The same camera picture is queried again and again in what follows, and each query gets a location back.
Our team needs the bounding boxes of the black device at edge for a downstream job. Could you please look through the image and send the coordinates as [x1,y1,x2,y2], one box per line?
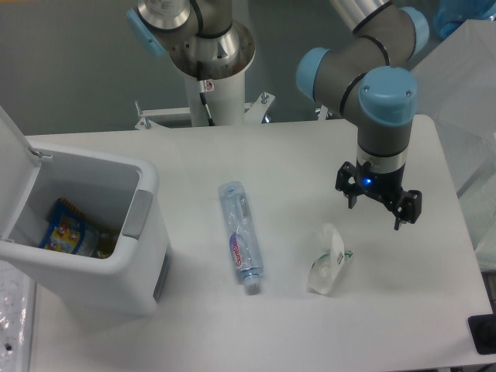
[468,314,495,355]

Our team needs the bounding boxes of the blue yellow snack bag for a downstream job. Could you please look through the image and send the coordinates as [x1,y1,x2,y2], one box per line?
[39,198,100,257]

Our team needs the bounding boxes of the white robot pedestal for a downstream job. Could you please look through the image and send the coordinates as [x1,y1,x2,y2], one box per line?
[135,71,275,130]

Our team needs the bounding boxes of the clear plastic water bottle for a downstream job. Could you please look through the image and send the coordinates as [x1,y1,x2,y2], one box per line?
[218,181,264,295]

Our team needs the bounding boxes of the black cable on pedestal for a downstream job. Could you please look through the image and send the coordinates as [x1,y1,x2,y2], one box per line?
[195,61,216,127]

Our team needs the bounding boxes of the blue water jug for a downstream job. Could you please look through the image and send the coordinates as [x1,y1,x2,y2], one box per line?
[434,0,495,40]

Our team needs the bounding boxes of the yellowish trash in bin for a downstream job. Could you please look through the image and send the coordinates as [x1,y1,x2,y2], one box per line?
[92,229,120,259]

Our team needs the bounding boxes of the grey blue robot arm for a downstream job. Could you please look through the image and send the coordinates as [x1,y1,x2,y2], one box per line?
[126,1,429,225]

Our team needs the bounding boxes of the white trash can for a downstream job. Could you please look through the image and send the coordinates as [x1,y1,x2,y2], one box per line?
[1,139,170,316]

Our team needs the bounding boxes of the white trash can lid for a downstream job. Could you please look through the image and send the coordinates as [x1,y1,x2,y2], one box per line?
[1,108,44,239]

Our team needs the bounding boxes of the clear plastic wrapper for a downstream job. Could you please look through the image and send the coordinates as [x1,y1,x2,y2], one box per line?
[307,223,354,295]

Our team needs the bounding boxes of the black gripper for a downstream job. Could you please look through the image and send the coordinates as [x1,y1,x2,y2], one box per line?
[336,162,422,231]

